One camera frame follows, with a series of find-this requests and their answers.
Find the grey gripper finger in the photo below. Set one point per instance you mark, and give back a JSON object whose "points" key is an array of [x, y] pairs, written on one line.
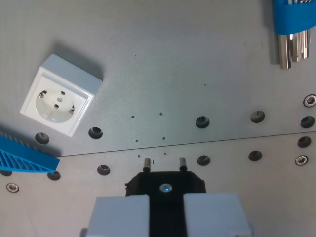
{"points": [[118, 217], [212, 214]]}

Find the black power plug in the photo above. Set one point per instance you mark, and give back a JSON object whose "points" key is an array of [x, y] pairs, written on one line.
{"points": [[166, 197]]}

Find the silver socket head screw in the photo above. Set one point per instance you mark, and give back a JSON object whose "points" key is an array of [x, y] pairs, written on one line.
{"points": [[301, 160], [12, 187], [310, 100]]}

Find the blue ribbed plastic part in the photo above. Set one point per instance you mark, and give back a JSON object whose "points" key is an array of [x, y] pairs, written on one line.
{"points": [[27, 158]]}

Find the thick silver hex key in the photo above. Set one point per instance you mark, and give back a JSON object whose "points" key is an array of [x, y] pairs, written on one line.
{"points": [[285, 50]]}

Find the medium silver hex key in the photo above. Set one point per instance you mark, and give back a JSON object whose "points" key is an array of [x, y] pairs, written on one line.
{"points": [[295, 48]]}

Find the small silver hex key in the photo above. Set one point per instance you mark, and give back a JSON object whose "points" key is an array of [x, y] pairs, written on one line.
{"points": [[305, 45]]}

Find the blue hex key holder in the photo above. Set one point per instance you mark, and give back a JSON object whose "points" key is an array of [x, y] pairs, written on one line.
{"points": [[293, 17]]}

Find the white wall socket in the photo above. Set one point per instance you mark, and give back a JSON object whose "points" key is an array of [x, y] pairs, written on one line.
{"points": [[58, 98]]}

